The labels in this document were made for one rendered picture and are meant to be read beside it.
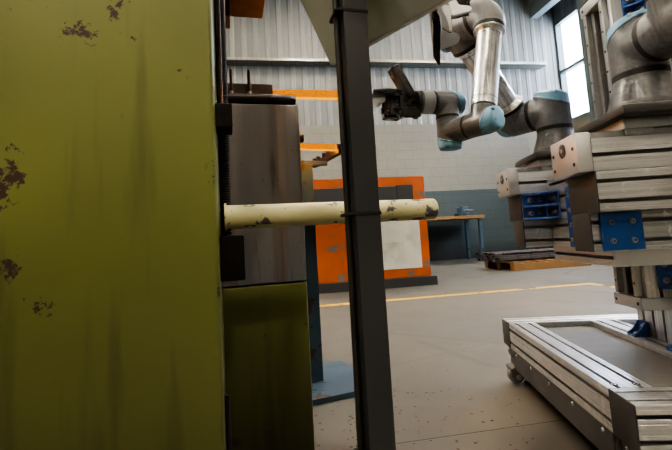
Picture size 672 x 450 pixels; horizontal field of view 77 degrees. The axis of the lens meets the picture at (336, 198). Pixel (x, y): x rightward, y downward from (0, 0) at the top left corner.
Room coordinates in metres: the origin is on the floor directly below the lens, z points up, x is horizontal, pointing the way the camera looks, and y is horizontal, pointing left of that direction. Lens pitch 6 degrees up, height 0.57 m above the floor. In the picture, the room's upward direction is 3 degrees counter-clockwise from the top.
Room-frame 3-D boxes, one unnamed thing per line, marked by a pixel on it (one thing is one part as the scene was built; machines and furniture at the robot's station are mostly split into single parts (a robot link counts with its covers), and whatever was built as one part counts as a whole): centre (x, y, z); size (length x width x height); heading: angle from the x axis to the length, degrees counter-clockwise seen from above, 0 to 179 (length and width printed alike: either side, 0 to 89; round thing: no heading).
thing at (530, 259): (6.36, -2.91, 0.12); 1.58 x 0.80 x 0.24; 100
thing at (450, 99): (1.34, -0.38, 0.98); 0.11 x 0.08 x 0.09; 105
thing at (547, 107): (1.48, -0.78, 0.98); 0.13 x 0.12 x 0.14; 36
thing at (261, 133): (1.17, 0.40, 0.69); 0.56 x 0.38 x 0.45; 105
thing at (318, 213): (0.86, 0.00, 0.62); 0.44 x 0.05 x 0.05; 105
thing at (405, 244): (5.09, 0.02, 0.62); 2.10 x 1.12 x 1.25; 100
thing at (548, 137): (1.47, -0.79, 0.87); 0.15 x 0.15 x 0.10
